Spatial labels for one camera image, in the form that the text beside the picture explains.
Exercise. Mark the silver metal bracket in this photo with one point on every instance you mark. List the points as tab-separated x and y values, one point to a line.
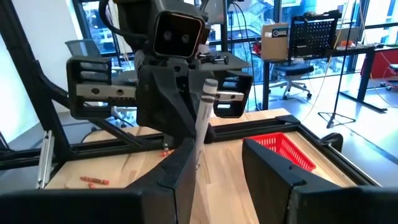
46	158

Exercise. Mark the gray crayon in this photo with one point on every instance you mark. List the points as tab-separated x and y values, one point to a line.
206	105

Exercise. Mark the black table clamp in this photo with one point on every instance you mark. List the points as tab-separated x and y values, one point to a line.
332	141

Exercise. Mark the black tripod stand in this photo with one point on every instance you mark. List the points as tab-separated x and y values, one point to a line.
337	93

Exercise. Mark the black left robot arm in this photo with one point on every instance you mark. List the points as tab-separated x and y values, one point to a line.
136	18

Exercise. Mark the black aluminium table frame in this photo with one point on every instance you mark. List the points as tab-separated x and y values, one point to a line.
31	77

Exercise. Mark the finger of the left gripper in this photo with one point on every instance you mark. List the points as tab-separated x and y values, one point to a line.
161	105
211	130

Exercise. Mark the red plastic basket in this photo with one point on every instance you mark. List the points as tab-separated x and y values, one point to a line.
280	149

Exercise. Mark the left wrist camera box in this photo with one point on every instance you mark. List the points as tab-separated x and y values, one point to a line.
178	34

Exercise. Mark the black office desk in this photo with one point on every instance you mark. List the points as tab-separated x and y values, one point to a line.
363	77

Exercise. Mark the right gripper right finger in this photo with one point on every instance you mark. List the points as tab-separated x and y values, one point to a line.
280	199

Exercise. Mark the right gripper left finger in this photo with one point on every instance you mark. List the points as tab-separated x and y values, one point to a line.
168	199

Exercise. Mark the black office chair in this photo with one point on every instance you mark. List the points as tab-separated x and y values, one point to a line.
292	73

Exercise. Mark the cardboard box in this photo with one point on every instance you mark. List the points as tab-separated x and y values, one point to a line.
275	42

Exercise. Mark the red cabinet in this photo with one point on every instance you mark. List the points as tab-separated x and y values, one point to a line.
382	63

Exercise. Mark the black pegboard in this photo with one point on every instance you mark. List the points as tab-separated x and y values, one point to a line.
314	34

